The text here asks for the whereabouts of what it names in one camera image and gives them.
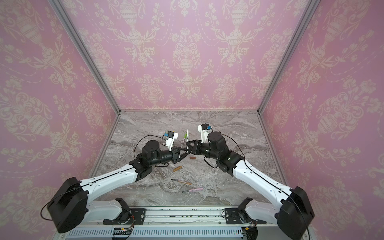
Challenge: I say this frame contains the right aluminium corner post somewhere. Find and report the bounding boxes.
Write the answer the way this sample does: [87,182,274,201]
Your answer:
[258,0,321,116]

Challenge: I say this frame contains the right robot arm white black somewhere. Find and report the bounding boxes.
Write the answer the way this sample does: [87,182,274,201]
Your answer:
[186,132,315,240]

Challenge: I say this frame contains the aluminium corner post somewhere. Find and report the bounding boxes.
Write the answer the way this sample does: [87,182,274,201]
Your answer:
[48,0,121,115]
[258,0,321,116]

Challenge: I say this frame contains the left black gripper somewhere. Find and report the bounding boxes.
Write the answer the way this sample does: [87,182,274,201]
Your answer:
[149,146,192,167]

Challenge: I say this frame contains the tan brown pen cap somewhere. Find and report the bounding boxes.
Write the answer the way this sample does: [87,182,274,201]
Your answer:
[173,166,183,172]

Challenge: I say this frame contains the pink fountain pen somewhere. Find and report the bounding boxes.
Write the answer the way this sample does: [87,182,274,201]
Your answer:
[181,187,204,193]

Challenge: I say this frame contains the left aluminium corner post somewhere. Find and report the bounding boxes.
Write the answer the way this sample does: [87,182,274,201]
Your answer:
[48,0,121,115]

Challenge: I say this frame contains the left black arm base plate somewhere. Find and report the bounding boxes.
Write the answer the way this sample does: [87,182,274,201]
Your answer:
[103,208,146,225]

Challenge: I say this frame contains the white green marker pen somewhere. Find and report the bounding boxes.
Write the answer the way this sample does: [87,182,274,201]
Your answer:
[181,138,186,148]

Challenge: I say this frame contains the aluminium front rail frame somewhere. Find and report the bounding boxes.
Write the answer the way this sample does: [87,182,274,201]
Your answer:
[54,200,314,240]

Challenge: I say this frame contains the white marker bright green cap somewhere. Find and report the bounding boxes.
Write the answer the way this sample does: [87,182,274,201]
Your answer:
[185,129,189,142]

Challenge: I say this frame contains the white vented cable duct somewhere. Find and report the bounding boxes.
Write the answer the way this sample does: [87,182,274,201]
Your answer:
[63,226,243,240]

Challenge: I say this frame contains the brown fountain pen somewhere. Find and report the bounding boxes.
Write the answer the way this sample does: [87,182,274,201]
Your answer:
[171,179,192,185]

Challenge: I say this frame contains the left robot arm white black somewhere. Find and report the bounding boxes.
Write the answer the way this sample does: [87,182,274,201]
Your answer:
[47,140,191,234]

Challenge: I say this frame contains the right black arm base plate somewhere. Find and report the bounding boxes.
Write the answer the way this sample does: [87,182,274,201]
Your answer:
[222,208,267,225]

